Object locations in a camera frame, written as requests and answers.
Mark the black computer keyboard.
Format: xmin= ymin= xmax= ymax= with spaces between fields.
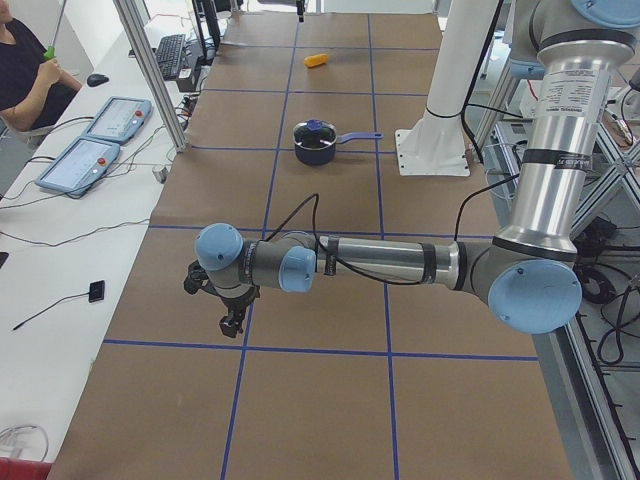
xmin=155 ymin=34 xmax=186 ymax=80

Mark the yellow corn cob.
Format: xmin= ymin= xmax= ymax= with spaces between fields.
xmin=303 ymin=53 xmax=330 ymax=69

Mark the far blue teach pendant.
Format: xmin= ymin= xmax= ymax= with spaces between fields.
xmin=84 ymin=96 xmax=152 ymax=145

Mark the small black square pad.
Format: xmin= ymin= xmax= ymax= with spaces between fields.
xmin=88 ymin=280 xmax=106 ymax=303

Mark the glass pot lid blue knob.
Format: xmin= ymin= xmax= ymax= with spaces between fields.
xmin=293 ymin=119 xmax=337 ymax=150

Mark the aluminium frame post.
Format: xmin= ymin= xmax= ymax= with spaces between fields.
xmin=113 ymin=0 xmax=187 ymax=153

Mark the black computer mouse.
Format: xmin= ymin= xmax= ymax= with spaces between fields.
xmin=86 ymin=73 xmax=109 ymax=87

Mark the near blue teach pendant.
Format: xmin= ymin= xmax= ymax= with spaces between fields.
xmin=35 ymin=137 xmax=121 ymax=198

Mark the dark blue saucepan purple handle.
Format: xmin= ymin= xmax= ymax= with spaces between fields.
xmin=293 ymin=119 xmax=384 ymax=166

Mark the brown paper table cover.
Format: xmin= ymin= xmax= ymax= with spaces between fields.
xmin=51 ymin=13 xmax=597 ymax=479

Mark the silver robot arm lid side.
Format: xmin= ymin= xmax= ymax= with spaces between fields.
xmin=184 ymin=1 xmax=639 ymax=337

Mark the blue teach pendant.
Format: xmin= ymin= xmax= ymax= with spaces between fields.
xmin=84 ymin=96 xmax=152 ymax=145
xmin=35 ymin=137 xmax=121 ymax=198

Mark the person in black shirt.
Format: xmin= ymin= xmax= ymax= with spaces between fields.
xmin=1 ymin=1 xmax=82 ymax=132

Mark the green handled stick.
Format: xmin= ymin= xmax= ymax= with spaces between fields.
xmin=43 ymin=0 xmax=67 ymax=61

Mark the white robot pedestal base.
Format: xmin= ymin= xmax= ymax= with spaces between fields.
xmin=395 ymin=0 xmax=502 ymax=177

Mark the black gripper body lid side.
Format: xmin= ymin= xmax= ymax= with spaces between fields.
xmin=183 ymin=261 xmax=260 ymax=320

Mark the black gripper cable lid side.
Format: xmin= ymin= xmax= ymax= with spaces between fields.
xmin=264 ymin=193 xmax=435 ymax=286

